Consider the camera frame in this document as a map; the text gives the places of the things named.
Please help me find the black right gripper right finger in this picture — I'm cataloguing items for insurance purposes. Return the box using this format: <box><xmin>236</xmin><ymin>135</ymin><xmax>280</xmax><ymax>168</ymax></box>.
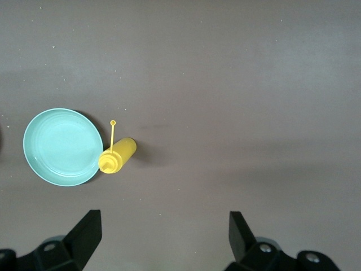
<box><xmin>222</xmin><ymin>210</ymin><xmax>344</xmax><ymax>271</ymax></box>

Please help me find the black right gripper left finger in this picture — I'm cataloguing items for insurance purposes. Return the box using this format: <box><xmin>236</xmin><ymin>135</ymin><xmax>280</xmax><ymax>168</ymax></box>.
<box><xmin>0</xmin><ymin>209</ymin><xmax>102</xmax><ymax>271</ymax></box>

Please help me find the yellow mustard squeeze bottle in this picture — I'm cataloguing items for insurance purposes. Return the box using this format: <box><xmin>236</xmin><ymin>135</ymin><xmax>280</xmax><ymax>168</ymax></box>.
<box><xmin>98</xmin><ymin>120</ymin><xmax>138</xmax><ymax>174</ymax></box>

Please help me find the mint green plate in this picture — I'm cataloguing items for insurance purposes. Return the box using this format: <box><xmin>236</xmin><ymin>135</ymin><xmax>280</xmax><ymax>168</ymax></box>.
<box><xmin>23</xmin><ymin>107</ymin><xmax>104</xmax><ymax>187</ymax></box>

